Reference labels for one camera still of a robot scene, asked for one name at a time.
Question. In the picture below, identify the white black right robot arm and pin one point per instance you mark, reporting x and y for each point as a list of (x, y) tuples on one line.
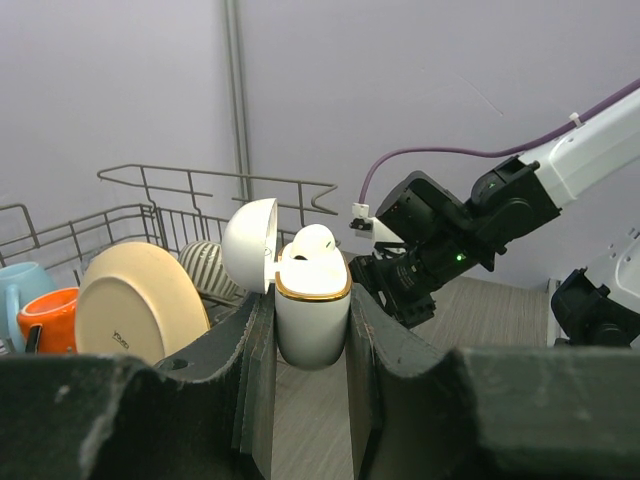
[(423, 236)]

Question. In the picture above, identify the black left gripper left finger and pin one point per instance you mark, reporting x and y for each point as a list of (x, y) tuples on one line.
[(205, 412)]

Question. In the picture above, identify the orange mug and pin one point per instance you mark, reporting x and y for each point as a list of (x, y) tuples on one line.
[(48, 322)]

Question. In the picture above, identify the beige plate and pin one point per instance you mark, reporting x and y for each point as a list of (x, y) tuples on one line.
[(136, 299)]

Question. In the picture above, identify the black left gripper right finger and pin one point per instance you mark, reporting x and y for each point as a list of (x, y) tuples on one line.
[(486, 412)]

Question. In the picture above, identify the striped ceramic bowl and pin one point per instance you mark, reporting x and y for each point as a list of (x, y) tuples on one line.
[(202, 260)]

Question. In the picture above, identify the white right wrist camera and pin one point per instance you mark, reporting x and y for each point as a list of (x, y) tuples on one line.
[(370, 227)]

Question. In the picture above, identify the white earbud charging case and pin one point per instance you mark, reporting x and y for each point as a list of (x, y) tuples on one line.
[(312, 297)]

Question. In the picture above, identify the light blue mug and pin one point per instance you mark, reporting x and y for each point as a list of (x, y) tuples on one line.
[(20, 284)]

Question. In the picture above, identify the grey wire dish rack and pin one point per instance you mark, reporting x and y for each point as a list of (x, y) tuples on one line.
[(173, 207)]

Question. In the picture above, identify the white earbud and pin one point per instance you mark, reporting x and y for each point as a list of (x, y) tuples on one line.
[(312, 242)]

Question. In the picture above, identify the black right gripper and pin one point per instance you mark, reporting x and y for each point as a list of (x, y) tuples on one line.
[(401, 280)]

